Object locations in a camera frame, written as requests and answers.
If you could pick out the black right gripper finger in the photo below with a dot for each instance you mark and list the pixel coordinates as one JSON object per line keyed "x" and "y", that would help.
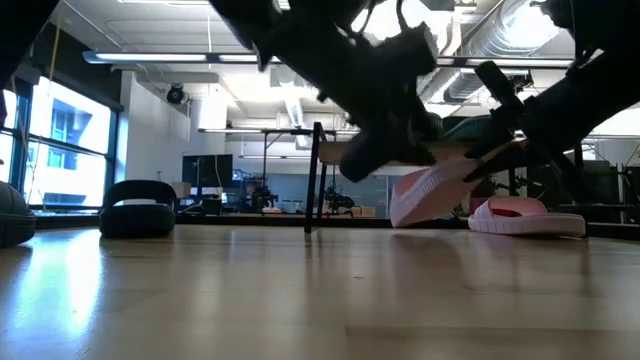
{"x": 500, "y": 95}
{"x": 495, "y": 162}

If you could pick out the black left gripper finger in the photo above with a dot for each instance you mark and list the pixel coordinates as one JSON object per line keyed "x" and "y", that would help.
{"x": 365, "y": 162}

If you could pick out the pink rubber slide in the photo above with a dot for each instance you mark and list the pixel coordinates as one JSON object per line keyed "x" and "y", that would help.
{"x": 525, "y": 222}
{"x": 430, "y": 195}

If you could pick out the black rubber slide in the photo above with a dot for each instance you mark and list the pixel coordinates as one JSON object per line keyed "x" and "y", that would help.
{"x": 135, "y": 220}
{"x": 15, "y": 220}

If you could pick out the black background robot arm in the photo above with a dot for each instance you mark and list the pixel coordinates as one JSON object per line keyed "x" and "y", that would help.
{"x": 262, "y": 196}

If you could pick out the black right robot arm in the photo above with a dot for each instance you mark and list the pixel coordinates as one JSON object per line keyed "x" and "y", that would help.
{"x": 610, "y": 75}

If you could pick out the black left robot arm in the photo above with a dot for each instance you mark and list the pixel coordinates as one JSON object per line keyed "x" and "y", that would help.
{"x": 320, "y": 50}

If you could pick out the brown cardboard box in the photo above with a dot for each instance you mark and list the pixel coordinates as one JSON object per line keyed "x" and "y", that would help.
{"x": 367, "y": 211}

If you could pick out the black computer monitor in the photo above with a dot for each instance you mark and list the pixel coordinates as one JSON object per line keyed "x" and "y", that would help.
{"x": 207, "y": 171}

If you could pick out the silver ventilation duct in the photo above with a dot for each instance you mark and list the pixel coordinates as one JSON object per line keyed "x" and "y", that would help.
{"x": 500, "y": 30}

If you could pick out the black ceiling camera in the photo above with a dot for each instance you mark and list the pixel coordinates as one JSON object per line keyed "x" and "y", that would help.
{"x": 175, "y": 94}

